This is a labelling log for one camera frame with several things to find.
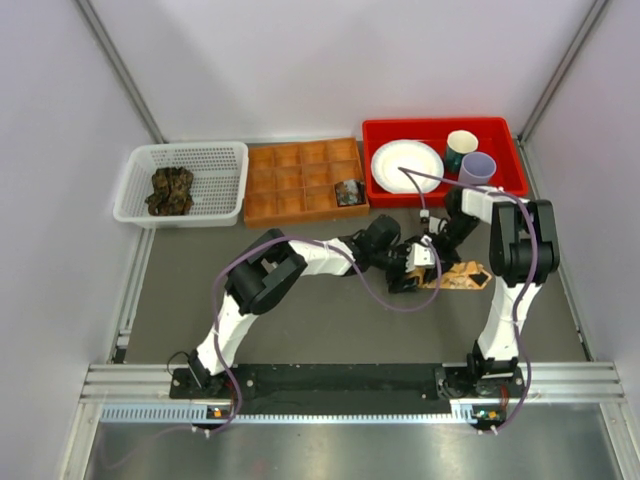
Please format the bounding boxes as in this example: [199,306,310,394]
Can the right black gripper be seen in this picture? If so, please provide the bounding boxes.
[422,215,480,285]

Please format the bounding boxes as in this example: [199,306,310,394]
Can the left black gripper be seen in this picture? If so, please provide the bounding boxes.
[371,236,419,292]

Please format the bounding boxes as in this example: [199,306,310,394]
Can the orange patterned tie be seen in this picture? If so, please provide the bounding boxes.
[406,261,493,291]

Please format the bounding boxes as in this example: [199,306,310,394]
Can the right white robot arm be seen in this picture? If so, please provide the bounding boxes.
[432,186,560,396]

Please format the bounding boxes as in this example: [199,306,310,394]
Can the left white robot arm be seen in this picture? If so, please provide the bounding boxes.
[188,215,443,397]

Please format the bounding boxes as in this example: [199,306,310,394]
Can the rolled dark patterned tie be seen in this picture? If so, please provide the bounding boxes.
[334,179,366,207]

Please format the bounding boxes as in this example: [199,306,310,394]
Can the lavender plastic cup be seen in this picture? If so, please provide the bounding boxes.
[458,152,497,186]

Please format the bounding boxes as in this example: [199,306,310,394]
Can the white paper plate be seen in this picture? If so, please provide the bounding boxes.
[371,140,444,194]

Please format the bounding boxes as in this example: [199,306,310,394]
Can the green cup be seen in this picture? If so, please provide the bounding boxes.
[444,130,479,173]

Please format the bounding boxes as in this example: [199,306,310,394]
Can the red plastic bin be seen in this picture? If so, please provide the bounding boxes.
[362,117,529,208]

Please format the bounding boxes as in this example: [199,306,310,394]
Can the orange compartment tray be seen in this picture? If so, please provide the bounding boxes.
[244,137,370,229]

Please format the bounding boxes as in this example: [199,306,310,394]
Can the white perforated plastic basket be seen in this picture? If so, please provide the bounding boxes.
[113,141,249,229]

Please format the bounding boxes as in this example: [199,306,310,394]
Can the dark camouflage tie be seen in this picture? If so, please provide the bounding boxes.
[145,167,194,216]

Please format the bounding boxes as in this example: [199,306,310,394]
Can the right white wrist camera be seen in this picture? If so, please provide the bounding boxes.
[419,209,448,234]

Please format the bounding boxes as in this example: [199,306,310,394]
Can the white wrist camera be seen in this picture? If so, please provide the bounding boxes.
[406,235,436,272]
[419,209,448,234]

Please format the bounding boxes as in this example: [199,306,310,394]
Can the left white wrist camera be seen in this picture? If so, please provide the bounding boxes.
[406,235,436,272]

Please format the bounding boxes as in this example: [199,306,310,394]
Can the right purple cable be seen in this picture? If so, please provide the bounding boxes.
[397,166,540,434]

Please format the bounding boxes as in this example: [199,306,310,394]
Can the purple cable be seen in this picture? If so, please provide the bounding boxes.
[397,166,540,434]
[211,236,444,439]

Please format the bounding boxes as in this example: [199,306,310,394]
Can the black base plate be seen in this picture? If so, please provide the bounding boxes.
[169,361,526,415]

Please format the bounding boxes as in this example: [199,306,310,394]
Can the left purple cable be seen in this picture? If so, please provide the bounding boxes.
[211,236,444,439]

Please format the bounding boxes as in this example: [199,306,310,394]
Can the slotted cable duct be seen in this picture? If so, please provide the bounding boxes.
[100,403,504,425]

